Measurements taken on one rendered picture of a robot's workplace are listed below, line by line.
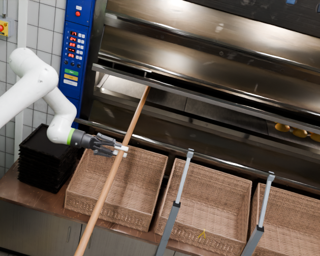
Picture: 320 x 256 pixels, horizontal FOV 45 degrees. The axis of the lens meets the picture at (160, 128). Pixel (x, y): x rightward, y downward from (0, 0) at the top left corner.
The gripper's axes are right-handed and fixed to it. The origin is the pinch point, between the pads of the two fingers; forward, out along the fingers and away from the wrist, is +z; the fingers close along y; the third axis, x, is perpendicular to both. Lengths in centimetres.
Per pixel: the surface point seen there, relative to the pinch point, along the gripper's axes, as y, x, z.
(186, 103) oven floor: 3, -77, 29
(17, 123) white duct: 44, -57, -83
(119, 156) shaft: -1.3, 6.5, 0.6
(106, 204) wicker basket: 48.0, -8.1, -2.6
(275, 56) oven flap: -54, -54, 69
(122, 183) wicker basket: 61, -45, 1
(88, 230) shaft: -1, 58, 0
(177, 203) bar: 24.2, 0.7, 36.8
